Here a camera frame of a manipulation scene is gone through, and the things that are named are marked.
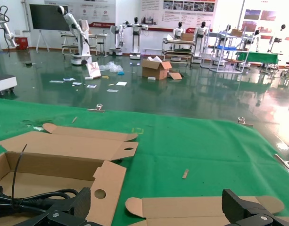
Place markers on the white humanoid robot black head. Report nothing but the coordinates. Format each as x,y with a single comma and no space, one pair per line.
179,31
200,35
255,38
277,38

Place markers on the small wooden stick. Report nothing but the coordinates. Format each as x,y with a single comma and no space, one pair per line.
74,119
185,174

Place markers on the white robot with long arm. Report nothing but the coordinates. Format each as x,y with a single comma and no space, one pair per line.
81,47

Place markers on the white torn scraps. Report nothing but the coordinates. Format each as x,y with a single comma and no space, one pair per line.
37,128

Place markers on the wall information board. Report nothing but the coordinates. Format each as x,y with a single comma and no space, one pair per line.
182,14

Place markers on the silver binder clip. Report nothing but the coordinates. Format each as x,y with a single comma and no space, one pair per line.
244,123
96,109

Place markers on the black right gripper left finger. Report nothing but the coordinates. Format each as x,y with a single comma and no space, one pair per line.
80,202

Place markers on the white metal rack frame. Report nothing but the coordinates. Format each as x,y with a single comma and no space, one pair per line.
219,48

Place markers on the white workbench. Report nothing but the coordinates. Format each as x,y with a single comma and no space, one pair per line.
66,37

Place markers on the metal shelf cart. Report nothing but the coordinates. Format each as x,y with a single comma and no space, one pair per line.
178,50

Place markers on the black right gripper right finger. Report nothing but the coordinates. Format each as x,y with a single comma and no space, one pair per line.
236,209

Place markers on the red box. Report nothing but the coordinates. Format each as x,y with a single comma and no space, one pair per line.
22,42

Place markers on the white machine base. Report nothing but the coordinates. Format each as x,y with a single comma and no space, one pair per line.
4,82

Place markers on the small closed cardboard box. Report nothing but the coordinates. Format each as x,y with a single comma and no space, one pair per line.
187,37

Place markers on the clear plastic bag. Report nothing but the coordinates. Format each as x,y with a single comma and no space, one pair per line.
111,67

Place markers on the white paper bag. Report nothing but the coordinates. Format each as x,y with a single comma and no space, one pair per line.
93,70

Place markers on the open brown cardboard mailer box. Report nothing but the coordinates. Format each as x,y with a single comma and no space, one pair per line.
64,146
182,209

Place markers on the black display screen on stand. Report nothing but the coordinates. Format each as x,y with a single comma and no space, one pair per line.
45,16

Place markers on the white humanoid robot arms outstretched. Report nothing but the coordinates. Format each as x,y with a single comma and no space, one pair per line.
135,33

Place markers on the table with green cover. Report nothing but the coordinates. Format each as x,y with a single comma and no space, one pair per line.
259,57

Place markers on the white wheeled robot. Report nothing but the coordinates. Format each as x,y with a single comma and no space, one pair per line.
116,37

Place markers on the white jointed robot arm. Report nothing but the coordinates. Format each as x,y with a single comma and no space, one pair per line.
8,34

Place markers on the white paper sheet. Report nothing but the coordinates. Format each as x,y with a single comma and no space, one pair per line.
121,83

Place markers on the paper scrap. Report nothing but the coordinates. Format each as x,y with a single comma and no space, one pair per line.
112,90
56,81
91,86
77,83

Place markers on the large open cardboard carton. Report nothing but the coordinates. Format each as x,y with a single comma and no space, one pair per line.
156,69

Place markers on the blue crumpled item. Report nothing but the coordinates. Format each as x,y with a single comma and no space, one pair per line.
120,73

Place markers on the green table cloth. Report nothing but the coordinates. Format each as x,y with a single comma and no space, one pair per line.
193,146

